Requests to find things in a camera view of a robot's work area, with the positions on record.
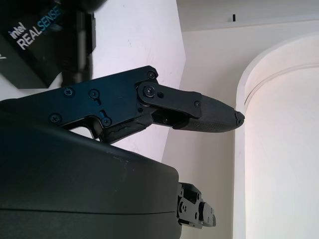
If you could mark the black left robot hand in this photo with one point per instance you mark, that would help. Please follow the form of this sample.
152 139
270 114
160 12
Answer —
79 49

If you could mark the black RealSense box lid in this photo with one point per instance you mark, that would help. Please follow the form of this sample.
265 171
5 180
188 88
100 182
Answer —
32 44

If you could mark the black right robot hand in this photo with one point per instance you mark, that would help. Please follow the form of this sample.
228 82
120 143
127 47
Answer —
74 179

